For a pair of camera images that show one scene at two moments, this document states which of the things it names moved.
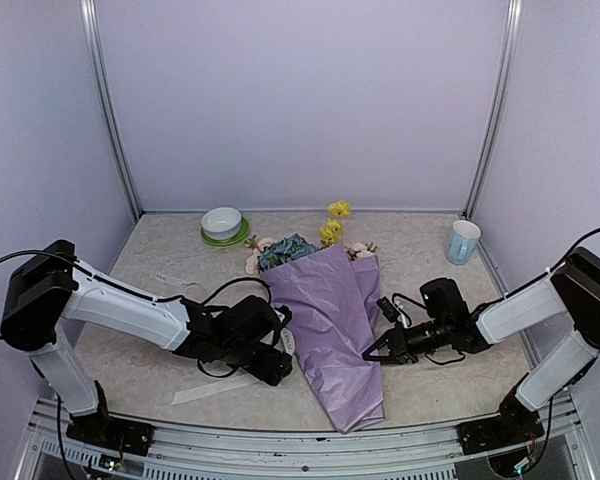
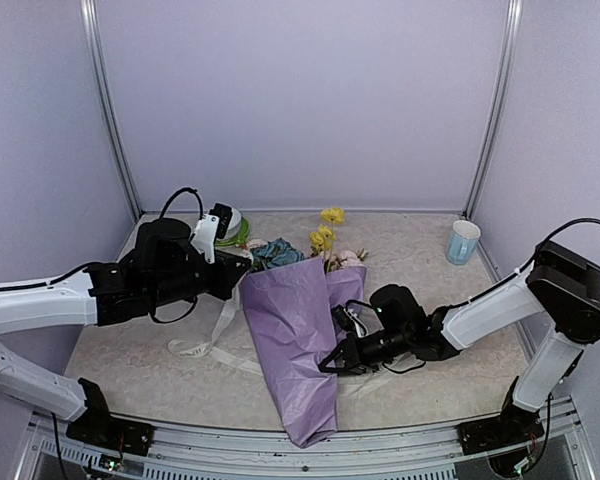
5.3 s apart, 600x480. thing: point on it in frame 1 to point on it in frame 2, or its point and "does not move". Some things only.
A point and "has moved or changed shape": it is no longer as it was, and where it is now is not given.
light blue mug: x=462 y=242 does not move
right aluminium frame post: x=513 y=29 does not move
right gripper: x=398 y=348 to x=352 y=354
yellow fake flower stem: x=330 y=234 has moved or changed shape
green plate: x=237 y=239 does not move
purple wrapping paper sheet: x=330 y=299 has moved or changed shape
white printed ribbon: x=237 y=336 to x=350 y=384
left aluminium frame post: x=89 y=16 does not move
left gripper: x=272 y=370 to x=229 y=274
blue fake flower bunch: x=284 y=251 has moved or changed shape
